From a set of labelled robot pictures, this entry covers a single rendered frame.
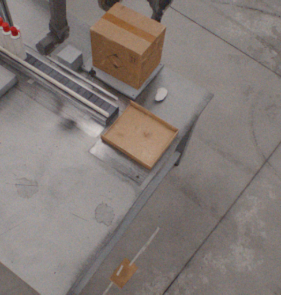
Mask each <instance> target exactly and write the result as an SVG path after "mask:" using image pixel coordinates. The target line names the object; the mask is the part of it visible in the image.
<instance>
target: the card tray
mask: <svg viewBox="0 0 281 295"><path fill-rule="evenodd" d="M178 133H179V129H178V128H177V127H175V126H174V125H172V124H170V123H168V122H167V121H165V120H163V119H162V118H160V117H158V116H157V115H155V114H154V113H152V112H151V111H148V110H147V109H145V108H143V107H142V106H140V105H139V104H137V103H135V102H134V101H132V100H131V101H130V106H128V108H127V109H125V110H124V111H123V113H122V114H121V115H120V116H119V118H118V119H117V120H116V121H115V122H114V123H113V124H112V125H111V126H110V128H109V129H108V130H107V131H106V133H104V134H103V135H102V134H100V138H101V139H102V140H104V141H106V142H107V143H109V144H110V145H112V146H113V147H115V148H116V149H118V150H120V152H122V153H124V154H125V155H127V156H129V157H130V158H132V159H134V160H135V161H137V163H139V164H141V165H142V166H144V167H146V168H147V169H149V170H151V169H152V168H153V166H154V165H155V164H156V163H157V160H158V159H159V158H160V156H162V155H163V153H164V152H165V150H166V149H167V148H168V146H169V145H170V143H172V142H173V140H174V138H175V137H176V136H177V135H178Z"/></svg>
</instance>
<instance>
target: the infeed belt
mask: <svg viewBox="0 0 281 295"><path fill-rule="evenodd" d="M0 52H1V53H3V54H5V55H7V56H8V57H9V58H10V59H12V60H14V61H15V62H17V63H19V64H20V65H22V66H24V67H26V66H25V65H23V64H21V63H20V62H18V61H16V60H15V59H13V58H12V57H11V56H10V55H8V54H6V53H5V52H3V51H1V50H0ZM26 53H27V52H26ZM24 61H25V62H27V63H28V64H30V65H31V66H33V67H35V68H36V69H38V70H40V71H42V72H43V73H44V74H47V75H48V76H49V77H50V78H52V79H54V80H56V81H57V82H59V83H60V84H62V85H63V86H65V87H67V88H69V89H71V90H72V91H73V92H74V93H76V94H78V95H79V96H81V97H83V98H85V99H86V100H88V101H90V102H91V103H92V104H94V105H96V106H97V107H99V108H100V109H102V110H104V111H106V112H107V113H109V116H108V117H106V115H103V114H101V113H100V112H98V111H97V110H95V109H94V108H91V107H90V106H88V105H86V103H84V102H83V101H81V100H79V99H78V98H76V97H74V96H73V95H71V94H70V93H68V92H66V91H65V90H63V89H62V88H60V87H59V86H57V85H56V84H53V83H52V82H50V81H49V80H47V79H45V78H44V77H42V76H41V75H40V74H38V73H36V72H35V71H33V70H31V69H30V68H28V67H26V68H27V69H28V70H30V71H32V72H33V73H35V74H37V76H39V77H41V78H43V79H44V80H46V81H47V82H49V83H50V84H52V85H54V86H56V87H57V88H59V89H60V90H62V91H63V92H65V93H66V94H68V95H70V96H72V97H73V98H75V99H76V100H78V101H79V102H82V103H83V104H84V105H86V106H87V107H88V108H90V109H92V110H94V111H95V112H97V113H99V114H100V115H102V116H103V117H104V118H106V119H108V118H109V117H110V116H111V115H112V114H113V112H114V111H115V110H117V109H118V108H117V107H115V106H113V105H112V104H111V103H109V102H108V101H106V100H103V99H102V98H100V97H99V96H97V95H95V94H94V93H92V92H91V91H90V90H88V89H86V88H84V87H83V86H81V85H79V84H77V83H76V82H74V81H72V80H71V79H69V77H67V76H64V75H63V74H61V73H60V72H58V71H56V70H55V69H53V68H51V67H50V66H48V65H46V64H45V63H43V62H42V61H41V60H39V59H37V58H35V57H34V56H32V55H31V54H29V53H27V59H26V60H24Z"/></svg>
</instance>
